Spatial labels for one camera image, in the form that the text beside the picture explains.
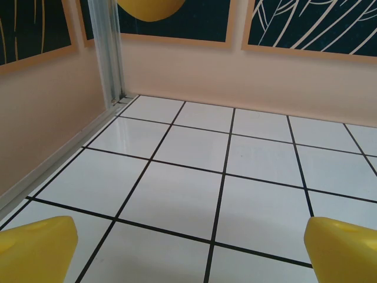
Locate aluminium frame post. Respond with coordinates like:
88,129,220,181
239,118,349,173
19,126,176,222
87,0,132,107

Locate dark wall panel golden oval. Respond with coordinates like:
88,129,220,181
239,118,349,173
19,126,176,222
116,0,236,51

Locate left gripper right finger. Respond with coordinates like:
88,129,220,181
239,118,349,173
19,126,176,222
304,217,377,283

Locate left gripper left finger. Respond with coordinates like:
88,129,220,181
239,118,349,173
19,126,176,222
0,216,79,283

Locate aluminium side rail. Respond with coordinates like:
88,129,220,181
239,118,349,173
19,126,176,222
0,94,140,221

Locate dark wall panel leaf outlines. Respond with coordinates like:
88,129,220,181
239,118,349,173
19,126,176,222
241,0,377,62

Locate dark wall panel gold lines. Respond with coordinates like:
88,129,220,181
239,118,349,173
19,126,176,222
0,0,79,74

